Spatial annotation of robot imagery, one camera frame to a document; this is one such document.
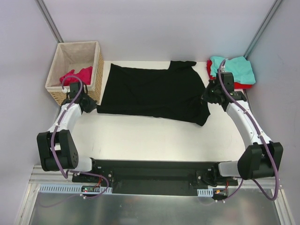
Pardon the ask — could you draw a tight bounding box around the black t shirt with flower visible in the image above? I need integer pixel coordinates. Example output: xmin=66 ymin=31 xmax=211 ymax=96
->
xmin=97 ymin=61 xmax=210 ymax=126

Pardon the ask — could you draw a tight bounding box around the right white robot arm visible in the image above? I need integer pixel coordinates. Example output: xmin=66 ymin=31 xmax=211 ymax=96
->
xmin=202 ymin=72 xmax=283 ymax=185

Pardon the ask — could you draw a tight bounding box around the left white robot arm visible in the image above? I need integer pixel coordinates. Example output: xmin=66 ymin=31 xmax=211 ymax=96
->
xmin=37 ymin=81 xmax=99 ymax=182

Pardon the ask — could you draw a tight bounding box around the red folded t shirt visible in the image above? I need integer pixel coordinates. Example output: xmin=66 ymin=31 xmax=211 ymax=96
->
xmin=206 ymin=60 xmax=252 ymax=89

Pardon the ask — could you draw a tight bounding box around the magenta t shirt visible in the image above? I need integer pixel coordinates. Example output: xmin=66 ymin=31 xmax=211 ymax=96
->
xmin=60 ymin=67 xmax=93 ymax=86

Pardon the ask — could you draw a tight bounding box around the teal folded t shirt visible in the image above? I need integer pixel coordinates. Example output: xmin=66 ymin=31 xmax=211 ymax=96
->
xmin=210 ymin=56 xmax=256 ymax=85

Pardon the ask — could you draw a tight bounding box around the wicker basket with liner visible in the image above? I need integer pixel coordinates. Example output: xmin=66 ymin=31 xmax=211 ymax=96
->
xmin=45 ymin=41 xmax=104 ymax=105

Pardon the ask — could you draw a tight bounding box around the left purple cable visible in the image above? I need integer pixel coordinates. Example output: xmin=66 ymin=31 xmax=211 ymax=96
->
xmin=37 ymin=75 xmax=111 ymax=208

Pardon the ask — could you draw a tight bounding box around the purple cable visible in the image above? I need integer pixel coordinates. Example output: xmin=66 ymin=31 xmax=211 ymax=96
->
xmin=37 ymin=75 xmax=111 ymax=208
xmin=199 ymin=59 xmax=281 ymax=204

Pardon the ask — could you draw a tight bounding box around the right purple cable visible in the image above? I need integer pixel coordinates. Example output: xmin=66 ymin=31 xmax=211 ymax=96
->
xmin=199 ymin=59 xmax=281 ymax=204

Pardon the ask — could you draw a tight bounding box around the aluminium rail frame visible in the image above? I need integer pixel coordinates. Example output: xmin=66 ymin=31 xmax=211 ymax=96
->
xmin=29 ymin=165 xmax=276 ymax=189

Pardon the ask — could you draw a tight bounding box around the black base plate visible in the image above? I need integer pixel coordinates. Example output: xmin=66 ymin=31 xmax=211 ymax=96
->
xmin=72 ymin=160 xmax=238 ymax=196

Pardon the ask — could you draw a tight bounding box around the left grey cable duct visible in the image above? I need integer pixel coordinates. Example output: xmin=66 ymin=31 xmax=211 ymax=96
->
xmin=39 ymin=184 xmax=113 ymax=195

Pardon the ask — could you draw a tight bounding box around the grey cable duct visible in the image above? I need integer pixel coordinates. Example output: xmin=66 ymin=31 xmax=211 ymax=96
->
xmin=196 ymin=187 xmax=228 ymax=197
xmin=39 ymin=184 xmax=113 ymax=195

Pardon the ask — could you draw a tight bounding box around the right grey cable duct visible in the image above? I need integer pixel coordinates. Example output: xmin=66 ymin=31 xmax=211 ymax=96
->
xmin=196 ymin=187 xmax=228 ymax=197

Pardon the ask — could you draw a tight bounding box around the right corner aluminium post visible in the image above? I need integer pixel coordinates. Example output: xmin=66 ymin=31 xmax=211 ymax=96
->
xmin=244 ymin=0 xmax=284 ymax=59

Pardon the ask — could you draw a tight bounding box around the corner aluminium post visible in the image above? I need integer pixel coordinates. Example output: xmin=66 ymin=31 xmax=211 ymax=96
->
xmin=35 ymin=0 xmax=64 ymax=43
xmin=244 ymin=0 xmax=284 ymax=59

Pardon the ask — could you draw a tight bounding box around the left corner aluminium post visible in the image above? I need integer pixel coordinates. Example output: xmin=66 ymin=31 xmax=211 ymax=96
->
xmin=35 ymin=0 xmax=64 ymax=43

